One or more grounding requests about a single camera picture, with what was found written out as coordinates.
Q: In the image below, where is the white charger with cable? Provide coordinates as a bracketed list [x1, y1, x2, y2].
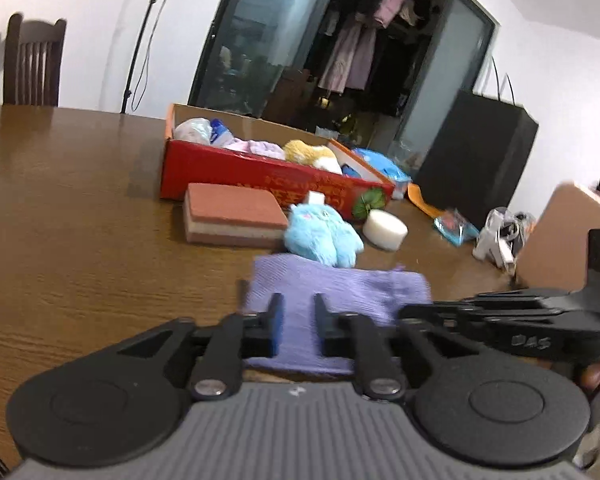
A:
[495, 212, 536, 275]

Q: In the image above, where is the blue wet wipes pack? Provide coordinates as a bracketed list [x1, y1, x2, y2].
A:
[352, 147, 412, 184]

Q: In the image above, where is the studio light on stand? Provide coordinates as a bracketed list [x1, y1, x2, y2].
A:
[120, 0, 173, 113]

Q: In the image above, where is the red cardboard box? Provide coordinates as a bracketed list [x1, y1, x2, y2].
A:
[160, 103, 396, 221]

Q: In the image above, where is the brick red sponge block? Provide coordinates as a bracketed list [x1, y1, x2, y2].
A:
[183, 183, 289, 248]

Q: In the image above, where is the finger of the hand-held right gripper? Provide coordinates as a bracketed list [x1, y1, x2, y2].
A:
[399, 301, 551, 333]
[462, 289, 581, 307]

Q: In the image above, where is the tan case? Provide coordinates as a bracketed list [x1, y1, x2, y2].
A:
[515, 182, 600, 291]

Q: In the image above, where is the dark wooden chair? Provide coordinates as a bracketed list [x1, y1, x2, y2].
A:
[2, 12, 67, 107]
[265, 67, 316, 121]

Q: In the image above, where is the white mesh scrunchie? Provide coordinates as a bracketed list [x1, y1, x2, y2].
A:
[174, 118, 213, 146]

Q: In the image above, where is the white round sponge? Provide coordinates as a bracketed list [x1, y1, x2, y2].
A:
[362, 209, 409, 252]

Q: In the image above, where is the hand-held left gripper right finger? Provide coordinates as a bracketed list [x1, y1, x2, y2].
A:
[312, 292, 462, 402]

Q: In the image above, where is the black framed sliding glass door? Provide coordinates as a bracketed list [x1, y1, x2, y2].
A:
[187, 0, 498, 171]

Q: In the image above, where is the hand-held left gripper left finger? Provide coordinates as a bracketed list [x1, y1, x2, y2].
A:
[115, 292, 286, 402]

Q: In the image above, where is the small blue and red packet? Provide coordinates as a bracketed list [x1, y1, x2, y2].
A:
[433, 208, 481, 245]

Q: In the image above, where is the purple cloth pouch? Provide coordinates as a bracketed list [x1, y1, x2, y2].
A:
[242, 254, 433, 376]

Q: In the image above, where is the lavender fluffy headband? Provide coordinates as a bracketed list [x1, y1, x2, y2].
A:
[225, 138, 286, 160]

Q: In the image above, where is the rack of hanging clothes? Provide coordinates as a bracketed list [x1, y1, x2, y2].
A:
[317, 0, 441, 96]

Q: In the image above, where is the orange envelope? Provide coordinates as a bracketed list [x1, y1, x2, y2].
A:
[406, 183, 443, 219]

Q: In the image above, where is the light blue plush toy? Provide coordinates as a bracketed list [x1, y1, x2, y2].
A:
[284, 191, 365, 267]

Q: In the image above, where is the person's right hand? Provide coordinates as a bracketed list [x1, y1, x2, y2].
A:
[577, 360, 600, 392]

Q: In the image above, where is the yellow plush toy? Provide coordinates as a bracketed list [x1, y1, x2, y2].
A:
[283, 140, 343, 175]

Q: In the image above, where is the black paper bag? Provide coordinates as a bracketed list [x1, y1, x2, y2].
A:
[415, 57, 539, 231]

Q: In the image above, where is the clear glass cup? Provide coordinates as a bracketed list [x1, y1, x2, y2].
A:
[387, 140, 426, 171]

